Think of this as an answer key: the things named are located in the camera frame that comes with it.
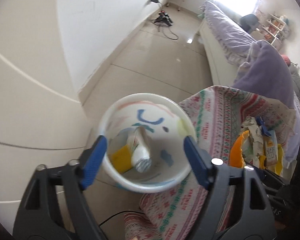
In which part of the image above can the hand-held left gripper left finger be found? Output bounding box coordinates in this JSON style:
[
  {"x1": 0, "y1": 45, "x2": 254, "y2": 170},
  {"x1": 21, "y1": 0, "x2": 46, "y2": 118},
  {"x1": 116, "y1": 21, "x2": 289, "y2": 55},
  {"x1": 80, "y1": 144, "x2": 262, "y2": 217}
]
[{"x1": 13, "y1": 135, "x2": 108, "y2": 240}]

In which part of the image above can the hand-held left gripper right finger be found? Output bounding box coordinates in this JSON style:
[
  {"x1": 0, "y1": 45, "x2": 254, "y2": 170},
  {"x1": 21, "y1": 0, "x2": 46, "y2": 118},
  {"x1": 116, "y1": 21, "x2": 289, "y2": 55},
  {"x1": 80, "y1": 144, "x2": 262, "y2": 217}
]
[{"x1": 183, "y1": 135, "x2": 278, "y2": 240}]

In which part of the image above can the large yellow snack bag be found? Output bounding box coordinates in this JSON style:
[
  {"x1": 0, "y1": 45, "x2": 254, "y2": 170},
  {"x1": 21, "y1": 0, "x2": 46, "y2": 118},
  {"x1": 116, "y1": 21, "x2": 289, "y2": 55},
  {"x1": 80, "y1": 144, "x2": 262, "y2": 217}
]
[{"x1": 230, "y1": 131, "x2": 284, "y2": 176}]

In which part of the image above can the white plastic bin with drawings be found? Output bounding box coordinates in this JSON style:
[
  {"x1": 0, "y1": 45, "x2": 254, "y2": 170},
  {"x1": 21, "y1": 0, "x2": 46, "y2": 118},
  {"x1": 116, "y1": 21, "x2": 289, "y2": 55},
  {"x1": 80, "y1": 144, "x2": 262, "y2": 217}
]
[{"x1": 96, "y1": 93, "x2": 197, "y2": 193}]

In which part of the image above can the small yellow flat packet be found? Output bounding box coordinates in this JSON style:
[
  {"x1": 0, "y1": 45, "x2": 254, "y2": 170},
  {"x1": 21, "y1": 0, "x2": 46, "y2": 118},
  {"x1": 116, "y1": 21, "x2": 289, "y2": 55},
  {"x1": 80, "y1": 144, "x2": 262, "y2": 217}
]
[{"x1": 111, "y1": 146, "x2": 135, "y2": 173}]

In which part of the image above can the patterned knit blanket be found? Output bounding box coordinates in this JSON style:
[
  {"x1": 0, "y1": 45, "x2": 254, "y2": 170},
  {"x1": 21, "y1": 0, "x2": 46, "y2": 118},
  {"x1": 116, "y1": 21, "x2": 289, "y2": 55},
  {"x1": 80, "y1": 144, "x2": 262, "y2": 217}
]
[{"x1": 124, "y1": 85, "x2": 300, "y2": 240}]

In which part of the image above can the white plastic bottle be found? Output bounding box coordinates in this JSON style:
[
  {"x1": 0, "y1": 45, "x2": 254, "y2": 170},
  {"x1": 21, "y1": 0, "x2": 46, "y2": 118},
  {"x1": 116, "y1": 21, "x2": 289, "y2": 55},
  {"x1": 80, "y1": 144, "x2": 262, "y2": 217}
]
[{"x1": 131, "y1": 126, "x2": 153, "y2": 173}]

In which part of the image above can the beige drink carton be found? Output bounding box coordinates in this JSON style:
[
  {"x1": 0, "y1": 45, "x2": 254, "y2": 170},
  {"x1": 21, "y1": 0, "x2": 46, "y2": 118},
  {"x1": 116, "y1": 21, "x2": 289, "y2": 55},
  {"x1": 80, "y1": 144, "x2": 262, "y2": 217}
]
[{"x1": 264, "y1": 130, "x2": 278, "y2": 167}]

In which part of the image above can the crumpled white paper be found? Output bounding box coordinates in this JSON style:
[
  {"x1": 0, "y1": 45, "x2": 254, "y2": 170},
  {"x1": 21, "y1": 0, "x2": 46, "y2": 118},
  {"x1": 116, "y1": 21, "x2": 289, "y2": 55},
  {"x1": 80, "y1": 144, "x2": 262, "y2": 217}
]
[{"x1": 241, "y1": 117, "x2": 265, "y2": 165}]

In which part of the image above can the small blue carton box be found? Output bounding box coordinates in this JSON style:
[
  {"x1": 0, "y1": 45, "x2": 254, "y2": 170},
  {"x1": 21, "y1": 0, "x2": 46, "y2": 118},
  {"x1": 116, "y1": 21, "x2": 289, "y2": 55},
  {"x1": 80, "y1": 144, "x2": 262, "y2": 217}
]
[{"x1": 255, "y1": 116, "x2": 272, "y2": 137}]

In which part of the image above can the purple blanket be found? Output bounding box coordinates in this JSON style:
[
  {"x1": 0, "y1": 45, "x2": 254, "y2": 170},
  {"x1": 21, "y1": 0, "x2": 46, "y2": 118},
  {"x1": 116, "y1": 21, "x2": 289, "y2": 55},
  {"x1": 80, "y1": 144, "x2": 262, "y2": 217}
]
[{"x1": 232, "y1": 41, "x2": 300, "y2": 163}]

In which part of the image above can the grey garment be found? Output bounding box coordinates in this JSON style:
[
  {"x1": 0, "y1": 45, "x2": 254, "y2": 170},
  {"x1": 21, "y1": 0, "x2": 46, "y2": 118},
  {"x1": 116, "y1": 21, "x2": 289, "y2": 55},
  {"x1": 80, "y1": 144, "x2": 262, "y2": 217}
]
[{"x1": 289, "y1": 64, "x2": 300, "y2": 101}]

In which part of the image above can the pink cloth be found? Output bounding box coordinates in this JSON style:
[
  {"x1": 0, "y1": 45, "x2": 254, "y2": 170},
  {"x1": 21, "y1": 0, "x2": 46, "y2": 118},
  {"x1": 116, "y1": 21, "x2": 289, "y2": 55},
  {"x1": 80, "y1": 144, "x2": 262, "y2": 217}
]
[{"x1": 280, "y1": 54, "x2": 293, "y2": 67}]

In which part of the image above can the white bed with purple sheet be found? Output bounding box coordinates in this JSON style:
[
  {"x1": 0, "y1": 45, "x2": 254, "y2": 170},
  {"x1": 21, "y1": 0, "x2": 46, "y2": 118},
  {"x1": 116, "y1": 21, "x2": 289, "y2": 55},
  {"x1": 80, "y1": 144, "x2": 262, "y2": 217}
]
[{"x1": 196, "y1": 0, "x2": 259, "y2": 87}]

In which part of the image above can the dark chair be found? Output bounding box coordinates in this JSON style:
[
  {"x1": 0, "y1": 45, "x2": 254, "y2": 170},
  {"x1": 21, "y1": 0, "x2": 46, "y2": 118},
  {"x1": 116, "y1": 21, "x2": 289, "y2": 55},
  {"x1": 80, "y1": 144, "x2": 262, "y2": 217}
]
[{"x1": 240, "y1": 14, "x2": 260, "y2": 33}]

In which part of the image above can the white shelf with items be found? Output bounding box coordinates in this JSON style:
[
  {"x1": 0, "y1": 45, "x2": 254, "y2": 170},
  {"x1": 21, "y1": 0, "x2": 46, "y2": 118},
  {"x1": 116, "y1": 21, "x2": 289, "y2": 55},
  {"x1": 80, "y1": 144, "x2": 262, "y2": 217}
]
[{"x1": 261, "y1": 12, "x2": 291, "y2": 51}]

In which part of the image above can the thin black floor cable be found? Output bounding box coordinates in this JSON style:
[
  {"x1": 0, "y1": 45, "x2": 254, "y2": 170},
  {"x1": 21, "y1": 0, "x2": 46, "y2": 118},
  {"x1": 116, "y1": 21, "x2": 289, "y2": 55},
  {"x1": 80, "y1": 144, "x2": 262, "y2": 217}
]
[{"x1": 99, "y1": 210, "x2": 145, "y2": 227}]

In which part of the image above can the black power strip with cables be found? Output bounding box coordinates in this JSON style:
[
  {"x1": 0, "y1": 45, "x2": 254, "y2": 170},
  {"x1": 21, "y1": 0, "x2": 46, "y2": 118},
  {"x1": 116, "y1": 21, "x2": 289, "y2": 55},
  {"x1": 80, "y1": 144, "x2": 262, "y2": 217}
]
[{"x1": 154, "y1": 17, "x2": 180, "y2": 40}]

